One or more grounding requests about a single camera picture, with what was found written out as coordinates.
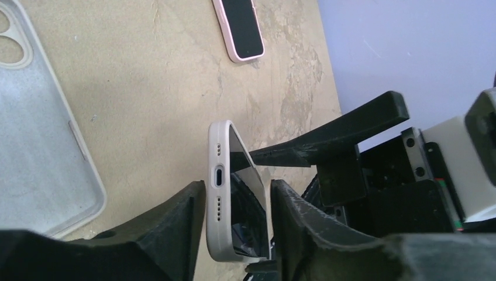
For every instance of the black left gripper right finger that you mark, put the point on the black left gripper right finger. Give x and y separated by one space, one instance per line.
311 245

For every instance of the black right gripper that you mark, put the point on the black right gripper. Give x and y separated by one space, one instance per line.
399 186

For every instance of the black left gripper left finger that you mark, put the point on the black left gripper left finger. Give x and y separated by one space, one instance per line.
160 244

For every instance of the phone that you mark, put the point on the phone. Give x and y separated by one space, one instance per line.
236 204
240 29

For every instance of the white phone case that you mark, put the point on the white phone case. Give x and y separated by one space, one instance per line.
49 183

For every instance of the phone in pink case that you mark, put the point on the phone in pink case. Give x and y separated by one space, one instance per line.
240 29

